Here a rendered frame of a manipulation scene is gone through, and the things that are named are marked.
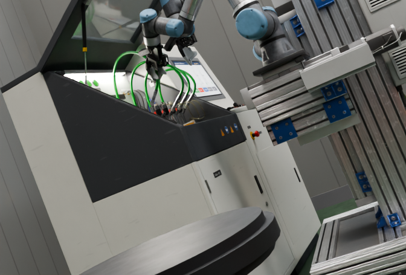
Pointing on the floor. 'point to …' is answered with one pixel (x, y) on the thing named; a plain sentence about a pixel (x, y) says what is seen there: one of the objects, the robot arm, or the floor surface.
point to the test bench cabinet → (161, 208)
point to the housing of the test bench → (56, 172)
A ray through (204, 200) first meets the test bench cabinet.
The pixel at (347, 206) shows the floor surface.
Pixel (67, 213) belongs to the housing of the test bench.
